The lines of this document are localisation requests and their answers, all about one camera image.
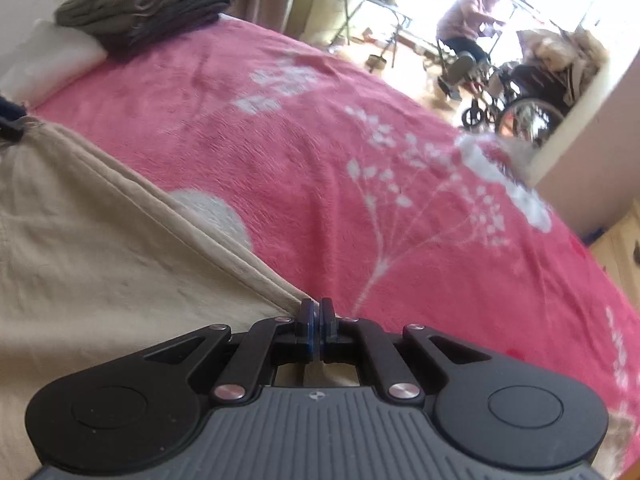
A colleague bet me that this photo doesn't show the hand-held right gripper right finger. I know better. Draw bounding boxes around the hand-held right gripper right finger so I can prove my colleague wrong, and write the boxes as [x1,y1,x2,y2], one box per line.
[320,298,491,403]

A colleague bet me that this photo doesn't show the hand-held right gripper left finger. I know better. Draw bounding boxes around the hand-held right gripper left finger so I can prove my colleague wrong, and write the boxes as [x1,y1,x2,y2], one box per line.
[145,299,317,404]

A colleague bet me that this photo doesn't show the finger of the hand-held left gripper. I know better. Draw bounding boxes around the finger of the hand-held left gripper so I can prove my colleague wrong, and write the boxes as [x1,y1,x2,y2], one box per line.
[0,96,28,143]

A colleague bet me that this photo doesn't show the beige pants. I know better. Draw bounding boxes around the beige pants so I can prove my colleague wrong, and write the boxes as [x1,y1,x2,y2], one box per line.
[0,116,362,480]

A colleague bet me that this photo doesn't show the folded grey clothes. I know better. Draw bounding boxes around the folded grey clothes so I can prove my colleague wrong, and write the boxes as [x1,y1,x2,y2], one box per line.
[54,0,231,37]

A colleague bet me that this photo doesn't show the pink floral blanket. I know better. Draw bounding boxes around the pink floral blanket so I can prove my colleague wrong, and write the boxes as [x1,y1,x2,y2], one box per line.
[27,15,640,480]

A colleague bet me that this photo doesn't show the black wheelchair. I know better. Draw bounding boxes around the black wheelchair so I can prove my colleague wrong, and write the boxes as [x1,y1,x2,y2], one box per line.
[460,57,576,148]

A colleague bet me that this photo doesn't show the cream nightstand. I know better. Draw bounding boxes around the cream nightstand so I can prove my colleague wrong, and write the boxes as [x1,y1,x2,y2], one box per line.
[590,210,640,286]

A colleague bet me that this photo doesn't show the pile of bedding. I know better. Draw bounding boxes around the pile of bedding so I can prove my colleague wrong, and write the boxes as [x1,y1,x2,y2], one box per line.
[517,25,608,92]

